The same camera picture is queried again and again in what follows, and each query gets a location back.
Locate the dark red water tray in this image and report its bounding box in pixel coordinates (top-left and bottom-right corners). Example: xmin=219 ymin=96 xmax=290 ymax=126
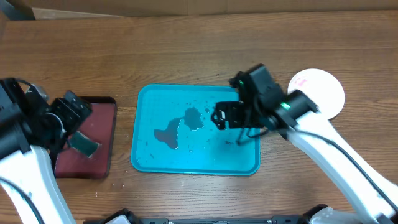
xmin=55 ymin=96 xmax=117 ymax=179

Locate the green and yellow sponge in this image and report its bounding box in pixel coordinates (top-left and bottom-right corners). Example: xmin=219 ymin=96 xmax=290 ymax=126
xmin=67 ymin=131 xmax=101 ymax=157

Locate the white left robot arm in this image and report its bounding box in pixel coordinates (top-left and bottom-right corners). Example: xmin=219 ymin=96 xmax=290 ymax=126
xmin=1 ymin=78 xmax=117 ymax=223

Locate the teal plastic serving tray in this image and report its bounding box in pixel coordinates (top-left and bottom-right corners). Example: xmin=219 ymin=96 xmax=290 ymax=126
xmin=130 ymin=84 xmax=261 ymax=176

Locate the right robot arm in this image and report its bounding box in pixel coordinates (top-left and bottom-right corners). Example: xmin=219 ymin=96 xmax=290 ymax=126
xmin=211 ymin=90 xmax=397 ymax=223

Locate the white plate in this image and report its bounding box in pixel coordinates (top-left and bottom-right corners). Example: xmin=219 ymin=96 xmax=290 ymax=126
xmin=287 ymin=68 xmax=345 ymax=119

